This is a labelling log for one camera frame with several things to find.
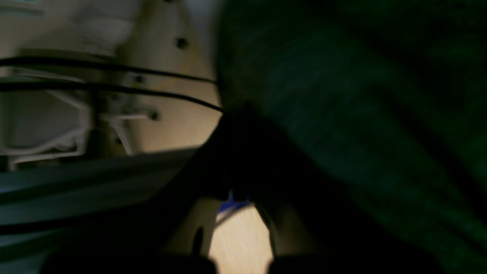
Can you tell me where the dark green t-shirt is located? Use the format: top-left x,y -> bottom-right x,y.
217,0 -> 486,274

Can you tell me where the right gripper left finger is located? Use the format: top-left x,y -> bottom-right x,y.
41,111 -> 244,274

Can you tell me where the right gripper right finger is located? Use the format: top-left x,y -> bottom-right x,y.
243,111 -> 445,274

